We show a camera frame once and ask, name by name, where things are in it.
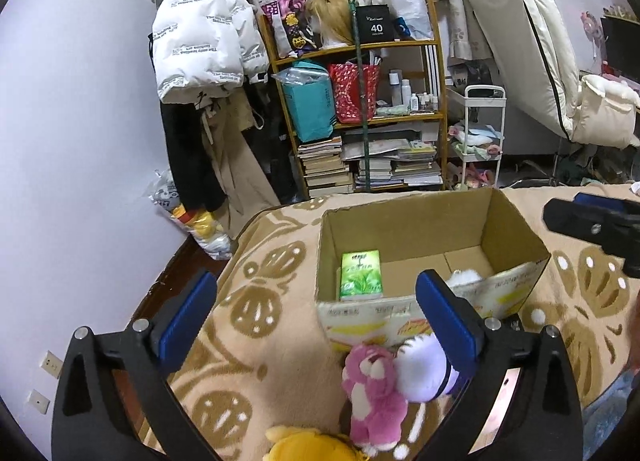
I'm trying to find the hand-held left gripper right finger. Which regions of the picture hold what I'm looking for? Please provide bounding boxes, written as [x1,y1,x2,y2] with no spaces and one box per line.
[414,268,585,461]

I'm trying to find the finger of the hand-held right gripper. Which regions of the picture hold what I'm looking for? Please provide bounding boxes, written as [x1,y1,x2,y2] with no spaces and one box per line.
[574,192,640,214]
[543,198,640,278]

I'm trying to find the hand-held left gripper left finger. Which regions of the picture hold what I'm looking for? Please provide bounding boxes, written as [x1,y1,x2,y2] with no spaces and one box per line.
[50,268,221,461]

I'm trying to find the purple white plush toy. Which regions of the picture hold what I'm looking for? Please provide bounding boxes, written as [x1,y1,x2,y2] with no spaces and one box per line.
[395,333,463,403]

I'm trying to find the pink plush bear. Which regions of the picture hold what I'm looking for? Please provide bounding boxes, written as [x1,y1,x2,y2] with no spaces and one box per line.
[341,343,408,452]

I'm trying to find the printed cardboard box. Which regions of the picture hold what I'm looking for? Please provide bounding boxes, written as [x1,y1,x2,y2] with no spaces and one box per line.
[315,187,552,353]

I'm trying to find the yellow plush toy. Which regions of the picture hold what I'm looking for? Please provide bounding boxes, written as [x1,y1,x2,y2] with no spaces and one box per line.
[265,425,358,461]

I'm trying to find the cream cushion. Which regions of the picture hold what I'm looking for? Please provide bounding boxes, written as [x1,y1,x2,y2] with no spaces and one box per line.
[572,74,640,149]

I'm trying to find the plastic bag of toys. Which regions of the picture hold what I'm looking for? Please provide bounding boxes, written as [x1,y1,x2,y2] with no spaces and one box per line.
[150,170,236,261]

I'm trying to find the green tissue pack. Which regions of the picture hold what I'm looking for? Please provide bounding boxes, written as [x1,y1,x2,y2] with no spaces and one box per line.
[339,250,383,302]

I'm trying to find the beige trousers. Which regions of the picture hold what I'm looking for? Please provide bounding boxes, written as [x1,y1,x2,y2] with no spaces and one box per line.
[202,86,281,237]

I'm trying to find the black trousers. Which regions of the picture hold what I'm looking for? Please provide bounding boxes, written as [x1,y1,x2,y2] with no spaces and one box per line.
[160,101,227,212]

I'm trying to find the white rolling cart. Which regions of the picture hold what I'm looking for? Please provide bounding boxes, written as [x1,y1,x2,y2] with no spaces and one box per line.
[447,85,507,190]

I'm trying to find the pile of magazines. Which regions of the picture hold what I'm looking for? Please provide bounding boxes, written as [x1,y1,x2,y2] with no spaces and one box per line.
[342,138,445,192]

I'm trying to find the person's blue jeans leg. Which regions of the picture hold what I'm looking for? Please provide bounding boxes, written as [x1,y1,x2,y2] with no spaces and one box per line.
[582,371,640,461]

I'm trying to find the wooden shelf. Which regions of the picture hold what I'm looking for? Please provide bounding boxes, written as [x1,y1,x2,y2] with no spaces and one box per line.
[257,0,448,197]

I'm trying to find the stack of old books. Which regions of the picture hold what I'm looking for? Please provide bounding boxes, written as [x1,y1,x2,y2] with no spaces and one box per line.
[297,136,356,194]

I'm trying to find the white mattress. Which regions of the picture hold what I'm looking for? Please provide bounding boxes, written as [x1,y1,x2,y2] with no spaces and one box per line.
[459,0,583,139]

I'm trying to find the group of white cosmetic bottles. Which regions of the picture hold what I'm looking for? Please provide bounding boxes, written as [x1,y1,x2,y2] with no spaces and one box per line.
[390,70,441,114]

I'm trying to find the teal paper bag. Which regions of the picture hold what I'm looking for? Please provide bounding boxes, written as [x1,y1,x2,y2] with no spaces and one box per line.
[272,61,337,143]

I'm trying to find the green pole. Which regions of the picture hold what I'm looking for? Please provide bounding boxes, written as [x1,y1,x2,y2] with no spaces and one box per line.
[349,0,374,192]

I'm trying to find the red gift bag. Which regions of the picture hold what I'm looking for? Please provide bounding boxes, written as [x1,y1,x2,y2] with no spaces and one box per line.
[329,62,381,124]

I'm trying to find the white puffer jacket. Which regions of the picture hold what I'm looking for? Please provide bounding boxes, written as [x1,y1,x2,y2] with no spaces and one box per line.
[151,0,266,104]

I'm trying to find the black box white print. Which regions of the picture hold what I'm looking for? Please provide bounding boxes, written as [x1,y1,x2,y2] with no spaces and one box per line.
[356,4,398,44]

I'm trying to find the pink black printed bag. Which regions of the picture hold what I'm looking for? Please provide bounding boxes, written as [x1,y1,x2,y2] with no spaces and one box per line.
[260,0,318,59]

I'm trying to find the blonde wig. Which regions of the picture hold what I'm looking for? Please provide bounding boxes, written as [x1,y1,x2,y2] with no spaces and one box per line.
[306,0,357,49]

